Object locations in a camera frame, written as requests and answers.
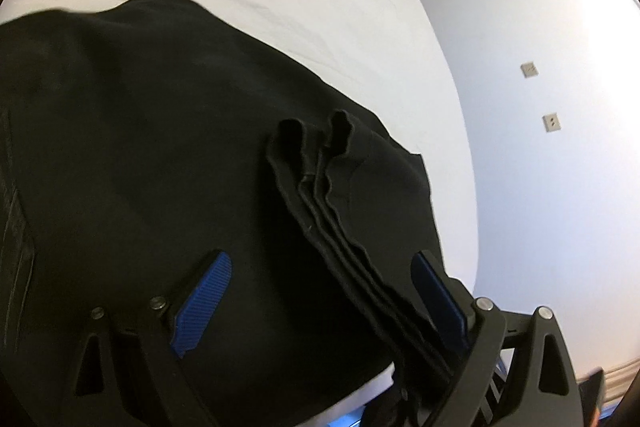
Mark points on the beige wall outlet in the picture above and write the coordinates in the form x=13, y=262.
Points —
x=551, y=122
x=529, y=69

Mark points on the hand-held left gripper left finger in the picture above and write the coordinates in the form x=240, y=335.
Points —
x=200, y=302

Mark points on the black pants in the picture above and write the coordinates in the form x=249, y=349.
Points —
x=150, y=132

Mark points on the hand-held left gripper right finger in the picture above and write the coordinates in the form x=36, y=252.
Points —
x=440, y=302

